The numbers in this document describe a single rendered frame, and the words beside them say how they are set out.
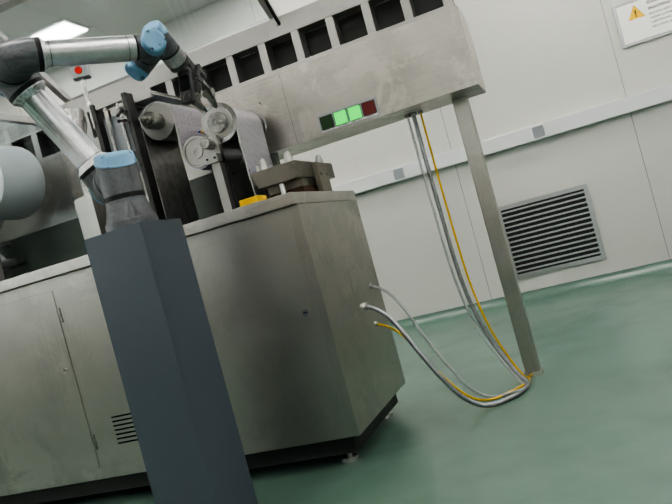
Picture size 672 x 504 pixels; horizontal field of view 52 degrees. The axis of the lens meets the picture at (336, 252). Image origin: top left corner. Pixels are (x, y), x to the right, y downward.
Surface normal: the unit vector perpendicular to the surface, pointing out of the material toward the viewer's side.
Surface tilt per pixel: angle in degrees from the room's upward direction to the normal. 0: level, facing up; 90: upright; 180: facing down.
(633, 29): 90
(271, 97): 90
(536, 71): 90
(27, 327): 90
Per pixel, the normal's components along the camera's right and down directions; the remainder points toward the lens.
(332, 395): -0.32, 0.09
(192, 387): 0.90, -0.24
